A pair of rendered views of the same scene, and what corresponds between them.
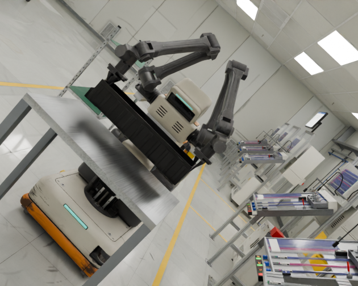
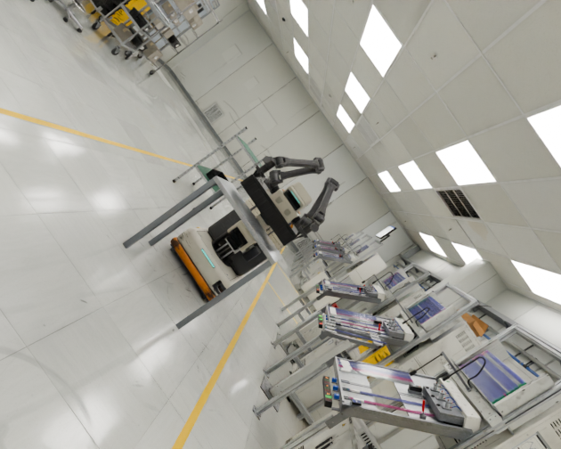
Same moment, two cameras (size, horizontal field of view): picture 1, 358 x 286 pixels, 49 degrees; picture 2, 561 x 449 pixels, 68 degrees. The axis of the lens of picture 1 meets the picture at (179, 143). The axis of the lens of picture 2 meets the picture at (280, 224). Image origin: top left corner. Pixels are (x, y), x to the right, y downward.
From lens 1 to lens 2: 137 cm
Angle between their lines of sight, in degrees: 5
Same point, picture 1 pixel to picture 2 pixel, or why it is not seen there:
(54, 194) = (196, 240)
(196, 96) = (303, 195)
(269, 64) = (354, 174)
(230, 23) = (328, 129)
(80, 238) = (208, 273)
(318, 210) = (369, 298)
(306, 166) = (369, 270)
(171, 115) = (284, 204)
